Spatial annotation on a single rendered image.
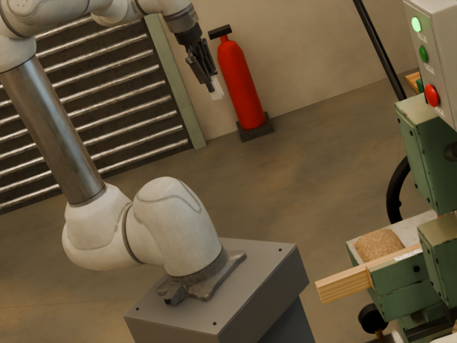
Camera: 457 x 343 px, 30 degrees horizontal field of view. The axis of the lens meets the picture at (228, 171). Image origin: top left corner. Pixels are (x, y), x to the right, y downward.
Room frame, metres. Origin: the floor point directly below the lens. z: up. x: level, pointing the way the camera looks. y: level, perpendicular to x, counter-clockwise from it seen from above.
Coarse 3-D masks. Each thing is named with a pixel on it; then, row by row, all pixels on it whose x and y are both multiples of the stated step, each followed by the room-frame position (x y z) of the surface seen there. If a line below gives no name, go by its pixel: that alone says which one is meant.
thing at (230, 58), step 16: (208, 32) 4.25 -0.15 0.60; (224, 32) 4.20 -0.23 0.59; (224, 48) 4.18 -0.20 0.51; (240, 48) 4.21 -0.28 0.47; (224, 64) 4.17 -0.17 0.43; (240, 64) 4.17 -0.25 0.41; (224, 80) 4.22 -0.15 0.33; (240, 80) 4.16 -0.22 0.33; (240, 96) 4.16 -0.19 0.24; (256, 96) 4.19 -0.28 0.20; (240, 112) 4.18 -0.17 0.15; (256, 112) 4.16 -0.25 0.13; (240, 128) 4.22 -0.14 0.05; (256, 128) 4.14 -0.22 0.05; (272, 128) 4.13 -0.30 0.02
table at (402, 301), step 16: (400, 224) 1.43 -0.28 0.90; (416, 224) 1.41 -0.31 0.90; (352, 240) 1.44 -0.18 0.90; (416, 240) 1.36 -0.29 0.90; (352, 256) 1.39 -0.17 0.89; (368, 288) 1.32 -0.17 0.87; (416, 288) 1.23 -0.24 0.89; (432, 288) 1.23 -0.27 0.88; (384, 304) 1.23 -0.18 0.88; (400, 304) 1.23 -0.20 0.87; (416, 304) 1.23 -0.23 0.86; (432, 304) 1.23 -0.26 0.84; (384, 320) 1.24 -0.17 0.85
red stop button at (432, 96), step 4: (428, 84) 0.96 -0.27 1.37; (424, 88) 0.97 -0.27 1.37; (428, 88) 0.95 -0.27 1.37; (432, 88) 0.95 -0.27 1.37; (424, 92) 0.97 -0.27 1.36; (428, 92) 0.95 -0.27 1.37; (432, 92) 0.95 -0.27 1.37; (436, 92) 0.95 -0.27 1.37; (428, 96) 0.95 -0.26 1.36; (432, 96) 0.95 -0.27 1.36; (436, 96) 0.94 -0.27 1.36; (428, 100) 0.96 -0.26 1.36; (432, 100) 0.95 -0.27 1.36; (436, 100) 0.94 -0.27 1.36; (432, 104) 0.95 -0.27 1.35; (436, 104) 0.95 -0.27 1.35
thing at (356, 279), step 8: (408, 248) 1.28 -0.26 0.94; (384, 256) 1.29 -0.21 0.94; (344, 272) 1.28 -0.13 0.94; (352, 272) 1.27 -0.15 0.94; (360, 272) 1.27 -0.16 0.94; (320, 280) 1.28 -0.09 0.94; (328, 280) 1.28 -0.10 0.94; (336, 280) 1.27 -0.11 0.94; (344, 280) 1.27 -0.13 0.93; (352, 280) 1.27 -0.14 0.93; (360, 280) 1.27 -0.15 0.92; (368, 280) 1.27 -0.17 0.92; (320, 288) 1.27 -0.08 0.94; (328, 288) 1.27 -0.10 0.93; (336, 288) 1.27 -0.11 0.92; (344, 288) 1.27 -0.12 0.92; (352, 288) 1.27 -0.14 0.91; (360, 288) 1.27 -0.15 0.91; (320, 296) 1.27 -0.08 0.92; (328, 296) 1.27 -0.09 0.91; (336, 296) 1.27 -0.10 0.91; (344, 296) 1.27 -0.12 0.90
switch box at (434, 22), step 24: (408, 0) 0.99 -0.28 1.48; (432, 0) 0.95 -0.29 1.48; (456, 0) 0.92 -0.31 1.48; (432, 24) 0.91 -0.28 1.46; (456, 24) 0.91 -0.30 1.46; (432, 48) 0.93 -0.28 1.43; (456, 48) 0.91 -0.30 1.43; (456, 72) 0.91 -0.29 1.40; (456, 96) 0.91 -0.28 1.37; (456, 120) 0.91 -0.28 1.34
